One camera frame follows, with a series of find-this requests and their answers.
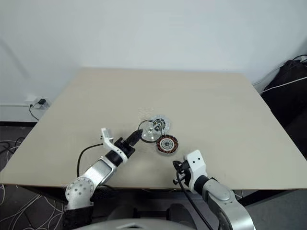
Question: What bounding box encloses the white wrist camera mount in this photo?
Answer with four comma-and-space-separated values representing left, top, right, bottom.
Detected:
100, 127, 128, 166
183, 149, 209, 192

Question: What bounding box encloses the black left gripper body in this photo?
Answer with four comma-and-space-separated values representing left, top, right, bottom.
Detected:
113, 137, 135, 159

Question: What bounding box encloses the black bag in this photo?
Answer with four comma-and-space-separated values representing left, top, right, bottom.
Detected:
260, 59, 307, 164

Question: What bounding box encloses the black table frame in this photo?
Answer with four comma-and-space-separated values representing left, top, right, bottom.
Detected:
18, 184, 307, 207

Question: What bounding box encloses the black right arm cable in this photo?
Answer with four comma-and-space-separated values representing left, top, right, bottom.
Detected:
176, 167, 213, 230

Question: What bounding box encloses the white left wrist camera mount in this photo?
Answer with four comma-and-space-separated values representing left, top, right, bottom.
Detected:
100, 127, 128, 166

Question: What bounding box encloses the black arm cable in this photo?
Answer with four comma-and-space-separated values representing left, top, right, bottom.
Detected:
176, 167, 213, 230
76, 143, 106, 178

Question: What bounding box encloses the white power strip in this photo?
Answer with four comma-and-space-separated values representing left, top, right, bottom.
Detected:
24, 95, 50, 110

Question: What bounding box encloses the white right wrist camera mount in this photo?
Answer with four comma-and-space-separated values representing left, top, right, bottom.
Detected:
183, 149, 209, 192

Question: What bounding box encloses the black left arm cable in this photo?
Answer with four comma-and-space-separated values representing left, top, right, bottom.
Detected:
76, 143, 106, 178

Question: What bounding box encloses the white cable on bag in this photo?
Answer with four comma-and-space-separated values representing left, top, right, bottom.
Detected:
262, 76, 307, 93

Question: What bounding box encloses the round copper-wound spoked rotor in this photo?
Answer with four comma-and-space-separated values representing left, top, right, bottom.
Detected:
155, 134, 179, 156

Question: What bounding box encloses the white floor cable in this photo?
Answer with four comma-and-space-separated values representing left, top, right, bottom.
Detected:
0, 137, 24, 158

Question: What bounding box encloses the thin black power cable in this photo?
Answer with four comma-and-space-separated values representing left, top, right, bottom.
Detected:
29, 102, 40, 121

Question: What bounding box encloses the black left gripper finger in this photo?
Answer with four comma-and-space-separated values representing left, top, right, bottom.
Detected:
126, 129, 143, 146
130, 130, 144, 149

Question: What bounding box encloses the black looped strap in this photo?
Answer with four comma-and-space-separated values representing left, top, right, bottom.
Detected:
291, 54, 307, 63

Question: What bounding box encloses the grey rounded robot torso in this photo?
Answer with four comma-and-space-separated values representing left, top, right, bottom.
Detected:
83, 217, 186, 230

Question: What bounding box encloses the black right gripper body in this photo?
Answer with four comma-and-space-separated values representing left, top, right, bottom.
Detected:
176, 160, 192, 190

